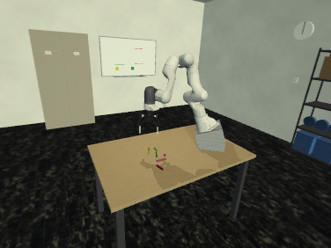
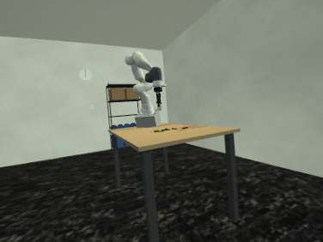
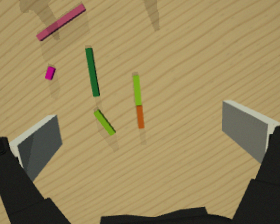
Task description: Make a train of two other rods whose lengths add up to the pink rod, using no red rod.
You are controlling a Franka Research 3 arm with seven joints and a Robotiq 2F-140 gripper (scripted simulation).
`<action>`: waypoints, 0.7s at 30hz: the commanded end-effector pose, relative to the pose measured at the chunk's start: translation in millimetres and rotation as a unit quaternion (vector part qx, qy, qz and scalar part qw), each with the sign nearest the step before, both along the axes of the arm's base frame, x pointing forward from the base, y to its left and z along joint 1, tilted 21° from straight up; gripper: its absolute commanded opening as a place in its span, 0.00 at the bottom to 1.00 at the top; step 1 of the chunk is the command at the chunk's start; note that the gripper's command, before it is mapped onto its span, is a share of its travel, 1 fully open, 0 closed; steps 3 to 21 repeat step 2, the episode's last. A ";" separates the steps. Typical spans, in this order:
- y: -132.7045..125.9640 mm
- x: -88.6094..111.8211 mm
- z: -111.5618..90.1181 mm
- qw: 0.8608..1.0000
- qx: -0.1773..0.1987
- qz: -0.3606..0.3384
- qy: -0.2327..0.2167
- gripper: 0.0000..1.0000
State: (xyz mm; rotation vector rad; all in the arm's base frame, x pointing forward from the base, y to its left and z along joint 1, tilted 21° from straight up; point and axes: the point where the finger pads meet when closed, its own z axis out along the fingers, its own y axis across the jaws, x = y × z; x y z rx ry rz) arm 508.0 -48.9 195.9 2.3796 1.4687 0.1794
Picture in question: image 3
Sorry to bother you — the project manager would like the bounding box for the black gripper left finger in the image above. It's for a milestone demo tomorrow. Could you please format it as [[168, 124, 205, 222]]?
[[0, 115, 71, 224]]

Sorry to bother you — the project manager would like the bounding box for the pink rod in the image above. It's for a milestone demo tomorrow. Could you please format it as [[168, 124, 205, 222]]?
[[36, 4, 86, 41]]

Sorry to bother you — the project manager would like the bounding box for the orange rod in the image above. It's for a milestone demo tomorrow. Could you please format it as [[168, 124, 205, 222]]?
[[136, 105, 144, 129]]

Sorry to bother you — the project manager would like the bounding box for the magenta rod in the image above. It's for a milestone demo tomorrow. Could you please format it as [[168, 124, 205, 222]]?
[[45, 66, 56, 80]]

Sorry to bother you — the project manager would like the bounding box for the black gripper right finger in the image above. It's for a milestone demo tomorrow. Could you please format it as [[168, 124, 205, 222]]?
[[222, 100, 280, 224]]

